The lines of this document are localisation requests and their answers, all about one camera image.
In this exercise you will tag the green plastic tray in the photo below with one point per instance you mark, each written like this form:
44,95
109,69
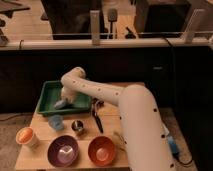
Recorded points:
51,93

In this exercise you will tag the purple bowl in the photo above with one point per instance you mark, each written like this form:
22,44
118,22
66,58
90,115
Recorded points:
63,151

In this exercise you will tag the orange bowl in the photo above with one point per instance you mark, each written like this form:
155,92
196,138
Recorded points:
102,151

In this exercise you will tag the white horizontal rail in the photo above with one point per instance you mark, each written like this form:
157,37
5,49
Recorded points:
105,43

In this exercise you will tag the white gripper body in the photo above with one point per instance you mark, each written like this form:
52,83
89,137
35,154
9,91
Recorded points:
68,95

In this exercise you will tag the black handled metal spoon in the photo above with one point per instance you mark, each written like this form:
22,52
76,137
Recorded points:
95,106

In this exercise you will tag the blue cylinder object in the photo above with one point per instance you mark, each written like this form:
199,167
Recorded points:
173,146

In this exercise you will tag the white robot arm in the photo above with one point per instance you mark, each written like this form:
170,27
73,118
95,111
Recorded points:
146,144

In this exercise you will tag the small metal cup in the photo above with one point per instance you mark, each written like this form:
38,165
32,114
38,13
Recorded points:
77,126

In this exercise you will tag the orange white paper cup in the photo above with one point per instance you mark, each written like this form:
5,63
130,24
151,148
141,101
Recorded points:
27,137

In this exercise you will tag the small blue cup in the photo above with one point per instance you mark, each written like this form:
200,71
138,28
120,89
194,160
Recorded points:
56,122

